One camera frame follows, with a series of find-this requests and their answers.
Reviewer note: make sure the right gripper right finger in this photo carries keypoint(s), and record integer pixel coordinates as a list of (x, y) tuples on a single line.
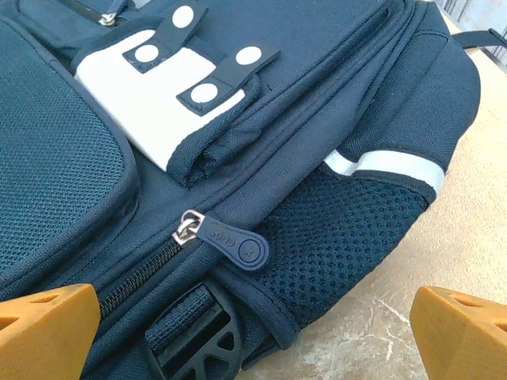
[(463, 340)]

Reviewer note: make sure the navy blue backpack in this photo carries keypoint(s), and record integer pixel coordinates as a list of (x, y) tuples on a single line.
[(253, 130)]

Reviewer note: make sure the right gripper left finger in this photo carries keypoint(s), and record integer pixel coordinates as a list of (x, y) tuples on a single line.
[(43, 336)]

